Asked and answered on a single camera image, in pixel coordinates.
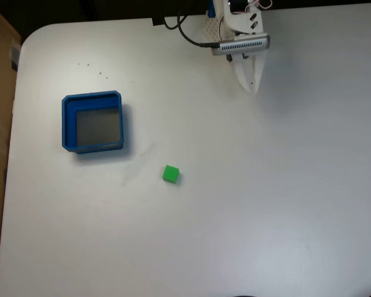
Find green cube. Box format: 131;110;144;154
162;165;181;184

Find blue square box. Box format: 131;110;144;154
61;90;125;155

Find brown cardboard box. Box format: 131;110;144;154
0;0;22;297

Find silver vented camera box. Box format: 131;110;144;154
211;34;271;57

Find red and white wires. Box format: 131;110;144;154
246;0;273;11

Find white perforated base plate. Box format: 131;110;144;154
200;15;224;43

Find black camera cable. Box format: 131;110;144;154
163;8;221;48

